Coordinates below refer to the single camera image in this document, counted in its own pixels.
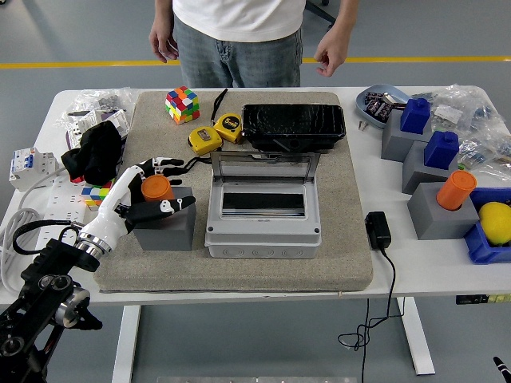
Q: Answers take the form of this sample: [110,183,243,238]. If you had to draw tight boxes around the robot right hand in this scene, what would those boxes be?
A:
[493,356,511,378]

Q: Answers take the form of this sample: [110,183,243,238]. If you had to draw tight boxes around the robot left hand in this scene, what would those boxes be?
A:
[77,156,197,251]

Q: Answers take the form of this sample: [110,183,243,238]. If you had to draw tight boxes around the person's left hand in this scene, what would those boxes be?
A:
[313,27,353,78]

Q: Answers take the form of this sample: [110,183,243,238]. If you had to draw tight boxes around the person's right hand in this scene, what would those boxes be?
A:
[148,18,180,64]

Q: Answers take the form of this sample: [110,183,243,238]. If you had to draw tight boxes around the orange cylinder battery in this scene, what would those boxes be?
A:
[141,175,176,203]
[436,170,478,211]

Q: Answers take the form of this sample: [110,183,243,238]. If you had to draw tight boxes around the grey block with round hole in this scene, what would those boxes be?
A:
[132,186,197,252]

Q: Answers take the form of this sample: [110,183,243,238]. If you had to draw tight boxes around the smoky transparent box lid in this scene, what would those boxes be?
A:
[210,150,322,184]

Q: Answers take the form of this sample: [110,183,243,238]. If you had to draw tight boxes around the black plastic tray box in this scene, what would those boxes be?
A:
[241,103,347,155]

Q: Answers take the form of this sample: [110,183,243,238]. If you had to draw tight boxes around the grey electrical junction box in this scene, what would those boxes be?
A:
[204,175,323,260]

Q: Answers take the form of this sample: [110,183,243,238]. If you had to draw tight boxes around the colourful puzzle cube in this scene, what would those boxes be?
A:
[81,178,116,212]
[164,85,200,126]

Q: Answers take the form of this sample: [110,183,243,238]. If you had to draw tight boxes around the black office chair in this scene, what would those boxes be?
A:
[303,0,337,26]

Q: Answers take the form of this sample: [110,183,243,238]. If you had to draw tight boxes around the white power strip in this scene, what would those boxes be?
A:
[38,175,91,247]

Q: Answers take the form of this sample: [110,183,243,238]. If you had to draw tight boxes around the black cloth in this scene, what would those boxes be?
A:
[60,120,125,187]

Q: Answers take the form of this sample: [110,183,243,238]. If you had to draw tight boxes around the light blue dish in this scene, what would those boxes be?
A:
[355,83,411,129]

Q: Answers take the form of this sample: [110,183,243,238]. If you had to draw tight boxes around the black table control panel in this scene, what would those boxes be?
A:
[455,294,511,306]

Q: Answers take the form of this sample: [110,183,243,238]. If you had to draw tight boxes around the silver black clip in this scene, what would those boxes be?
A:
[382,92,409,111]

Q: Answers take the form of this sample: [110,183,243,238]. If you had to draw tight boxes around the person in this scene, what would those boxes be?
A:
[148,0,361,89]

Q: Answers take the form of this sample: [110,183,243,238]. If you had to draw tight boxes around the white circuit breaker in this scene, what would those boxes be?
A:
[8,146,60,193]

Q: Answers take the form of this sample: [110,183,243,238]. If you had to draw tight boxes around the white table leg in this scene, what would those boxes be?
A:
[111,305,141,383]
[396,297,436,376]

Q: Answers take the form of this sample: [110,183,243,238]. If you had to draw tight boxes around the clear bag of small parts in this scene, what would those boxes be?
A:
[457,131,511,183]
[53,86,141,132]
[410,82,505,132]

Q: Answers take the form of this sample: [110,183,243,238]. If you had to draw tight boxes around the blue stepped block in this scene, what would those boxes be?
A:
[400,97,432,134]
[423,131,461,169]

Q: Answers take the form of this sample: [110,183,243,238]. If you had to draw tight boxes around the grey holder block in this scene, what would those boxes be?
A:
[402,140,460,195]
[381,109,434,163]
[407,182,481,241]

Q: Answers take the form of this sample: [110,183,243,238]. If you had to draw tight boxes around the yellow tape measure plain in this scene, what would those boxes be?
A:
[182,125,224,174]

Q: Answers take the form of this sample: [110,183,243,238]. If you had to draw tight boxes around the yellow tape measure 5m label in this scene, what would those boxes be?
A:
[210,88,245,145]

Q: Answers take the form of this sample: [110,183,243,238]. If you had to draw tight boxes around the blue plastic bin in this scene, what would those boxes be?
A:
[464,187,511,265]

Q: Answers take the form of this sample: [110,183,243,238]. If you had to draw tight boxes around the yellow lemon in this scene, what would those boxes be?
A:
[477,201,511,247]

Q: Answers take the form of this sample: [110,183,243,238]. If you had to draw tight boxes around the grey-brown fabric mat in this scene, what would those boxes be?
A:
[92,90,374,294]

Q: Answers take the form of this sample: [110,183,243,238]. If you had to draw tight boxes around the black power adapter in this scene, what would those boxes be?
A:
[365,211,393,251]

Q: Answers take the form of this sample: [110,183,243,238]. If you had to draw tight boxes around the white wall socket pack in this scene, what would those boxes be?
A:
[65,110,100,149]
[97,109,131,139]

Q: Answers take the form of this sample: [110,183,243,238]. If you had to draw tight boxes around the white power cord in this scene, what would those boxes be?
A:
[0,166,68,294]

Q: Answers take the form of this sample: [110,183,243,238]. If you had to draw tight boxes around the black adapter cord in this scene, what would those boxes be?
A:
[337,246,406,383]

